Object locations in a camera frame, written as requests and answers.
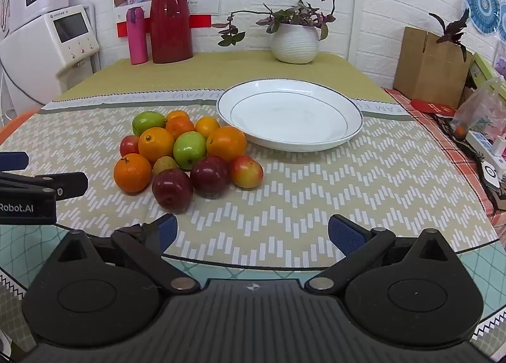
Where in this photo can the small orange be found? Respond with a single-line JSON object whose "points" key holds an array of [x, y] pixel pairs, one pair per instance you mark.
{"points": [[206, 127], [180, 127], [177, 114]]}

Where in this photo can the red thermos jug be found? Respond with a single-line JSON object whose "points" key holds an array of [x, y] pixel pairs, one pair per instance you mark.
{"points": [[170, 22]]}

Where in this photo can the dark red apple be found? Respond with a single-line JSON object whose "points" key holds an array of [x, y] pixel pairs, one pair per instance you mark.
{"points": [[209, 178], [172, 191]]}

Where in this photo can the white water dispenser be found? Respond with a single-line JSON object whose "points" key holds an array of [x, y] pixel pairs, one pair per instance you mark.
{"points": [[47, 66]]}

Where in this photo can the white round device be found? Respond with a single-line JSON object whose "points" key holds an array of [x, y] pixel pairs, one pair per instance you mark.
{"points": [[490, 173]]}

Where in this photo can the white charger plug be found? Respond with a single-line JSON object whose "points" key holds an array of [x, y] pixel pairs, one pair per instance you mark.
{"points": [[499, 146]]}

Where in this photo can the yellow-green table mat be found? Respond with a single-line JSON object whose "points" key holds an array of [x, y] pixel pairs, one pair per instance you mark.
{"points": [[197, 74]]}

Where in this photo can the white power strip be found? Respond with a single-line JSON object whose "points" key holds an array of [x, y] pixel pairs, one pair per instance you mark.
{"points": [[480, 143]]}

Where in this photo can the pink bottle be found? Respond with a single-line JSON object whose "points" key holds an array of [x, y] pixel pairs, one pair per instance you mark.
{"points": [[136, 38]]}

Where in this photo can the small yellow-green fruit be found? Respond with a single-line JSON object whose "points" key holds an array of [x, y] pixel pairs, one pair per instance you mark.
{"points": [[164, 164]]}

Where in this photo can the purple plant in white pot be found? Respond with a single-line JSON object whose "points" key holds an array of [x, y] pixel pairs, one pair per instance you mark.
{"points": [[294, 42]]}

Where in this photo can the white round plate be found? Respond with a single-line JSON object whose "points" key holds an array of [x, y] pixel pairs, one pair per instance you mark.
{"points": [[290, 113]]}

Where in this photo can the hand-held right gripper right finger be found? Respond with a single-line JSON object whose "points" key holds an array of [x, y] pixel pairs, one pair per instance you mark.
{"points": [[346, 234]]}

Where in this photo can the large orange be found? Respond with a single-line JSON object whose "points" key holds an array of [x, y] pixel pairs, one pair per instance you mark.
{"points": [[227, 144], [155, 144]]}

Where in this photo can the medium blue round wall decoration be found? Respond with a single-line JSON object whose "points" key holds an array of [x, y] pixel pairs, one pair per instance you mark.
{"points": [[502, 22]]}

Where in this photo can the red and yellow apple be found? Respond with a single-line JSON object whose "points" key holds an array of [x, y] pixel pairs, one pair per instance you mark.
{"points": [[247, 172]]}

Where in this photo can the large blue round wall decoration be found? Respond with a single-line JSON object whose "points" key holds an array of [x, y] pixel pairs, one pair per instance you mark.
{"points": [[481, 1]]}

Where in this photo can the dark purple plant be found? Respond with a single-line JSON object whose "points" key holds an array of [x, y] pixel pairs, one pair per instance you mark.
{"points": [[454, 28]]}

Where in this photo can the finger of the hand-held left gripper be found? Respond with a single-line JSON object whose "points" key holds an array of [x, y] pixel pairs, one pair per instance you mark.
{"points": [[59, 185], [14, 160]]}

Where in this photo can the beige chevron tablecloth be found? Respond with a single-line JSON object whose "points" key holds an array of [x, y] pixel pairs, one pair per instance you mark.
{"points": [[355, 197]]}

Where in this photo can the clear plastic bag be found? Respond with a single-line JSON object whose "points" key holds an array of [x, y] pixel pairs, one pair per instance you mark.
{"points": [[480, 110]]}

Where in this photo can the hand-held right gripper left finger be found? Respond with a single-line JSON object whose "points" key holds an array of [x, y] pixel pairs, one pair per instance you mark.
{"points": [[168, 230]]}

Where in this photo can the teal checked cloth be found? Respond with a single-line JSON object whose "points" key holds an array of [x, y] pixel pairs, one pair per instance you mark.
{"points": [[486, 284]]}

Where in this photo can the large cardboard box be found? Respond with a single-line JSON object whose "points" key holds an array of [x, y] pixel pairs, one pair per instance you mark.
{"points": [[427, 70]]}

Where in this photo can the small red apple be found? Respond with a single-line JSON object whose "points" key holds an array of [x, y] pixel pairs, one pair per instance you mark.
{"points": [[128, 145]]}

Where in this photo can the green apple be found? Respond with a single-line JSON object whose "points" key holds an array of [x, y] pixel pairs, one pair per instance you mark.
{"points": [[147, 122], [190, 150]]}

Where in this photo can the red envelope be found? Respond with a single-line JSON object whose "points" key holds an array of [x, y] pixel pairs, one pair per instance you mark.
{"points": [[433, 106]]}

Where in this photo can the tangerine with stem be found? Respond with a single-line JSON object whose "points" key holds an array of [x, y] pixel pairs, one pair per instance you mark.
{"points": [[132, 174]]}

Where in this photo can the green box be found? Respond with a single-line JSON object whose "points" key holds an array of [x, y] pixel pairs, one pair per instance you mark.
{"points": [[488, 70]]}

